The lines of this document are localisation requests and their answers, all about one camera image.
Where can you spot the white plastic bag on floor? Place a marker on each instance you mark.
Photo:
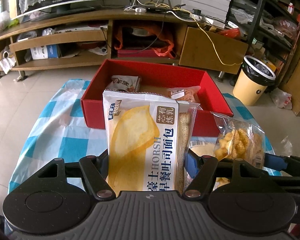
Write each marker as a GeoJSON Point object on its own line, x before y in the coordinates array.
{"type": "Point", "coordinates": [281, 99]}

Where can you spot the black storage shelf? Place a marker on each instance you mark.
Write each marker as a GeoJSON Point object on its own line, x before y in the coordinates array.
{"type": "Point", "coordinates": [272, 26]}

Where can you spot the yellow toast bread package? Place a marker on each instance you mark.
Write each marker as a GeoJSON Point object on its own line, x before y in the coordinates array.
{"type": "Point", "coordinates": [148, 136]}

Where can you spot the blue white carton box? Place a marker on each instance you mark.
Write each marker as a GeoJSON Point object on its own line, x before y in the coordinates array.
{"type": "Point", "coordinates": [45, 52]}

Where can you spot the blue white checkered tablecloth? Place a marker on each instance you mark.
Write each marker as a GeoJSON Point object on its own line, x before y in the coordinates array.
{"type": "Point", "coordinates": [60, 132]}

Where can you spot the orange plastic bag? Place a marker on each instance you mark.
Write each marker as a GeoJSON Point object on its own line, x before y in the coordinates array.
{"type": "Point", "coordinates": [144, 41]}

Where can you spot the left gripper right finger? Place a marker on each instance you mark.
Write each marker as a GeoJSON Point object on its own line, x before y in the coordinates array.
{"type": "Point", "coordinates": [202, 171]}

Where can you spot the small brown white snack packet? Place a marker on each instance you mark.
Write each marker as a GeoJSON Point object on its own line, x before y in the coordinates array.
{"type": "Point", "coordinates": [123, 83]}

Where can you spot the waffle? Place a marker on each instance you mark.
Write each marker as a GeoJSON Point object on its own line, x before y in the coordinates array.
{"type": "Point", "coordinates": [239, 139]}

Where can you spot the dried meat snack bag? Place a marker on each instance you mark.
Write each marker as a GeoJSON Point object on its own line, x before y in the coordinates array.
{"type": "Point", "coordinates": [188, 94]}

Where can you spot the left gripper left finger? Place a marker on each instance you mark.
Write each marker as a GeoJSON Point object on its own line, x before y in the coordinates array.
{"type": "Point", "coordinates": [94, 173]}

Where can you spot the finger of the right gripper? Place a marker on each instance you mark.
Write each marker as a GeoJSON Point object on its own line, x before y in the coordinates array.
{"type": "Point", "coordinates": [282, 163]}

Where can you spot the yellow trash bin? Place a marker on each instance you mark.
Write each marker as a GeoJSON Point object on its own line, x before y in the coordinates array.
{"type": "Point", "coordinates": [253, 80]}

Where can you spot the wooden TV stand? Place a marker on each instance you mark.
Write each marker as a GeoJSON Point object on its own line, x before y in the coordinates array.
{"type": "Point", "coordinates": [195, 44]}

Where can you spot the round white cake package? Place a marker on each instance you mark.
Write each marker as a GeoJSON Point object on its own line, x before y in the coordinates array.
{"type": "Point", "coordinates": [202, 148]}

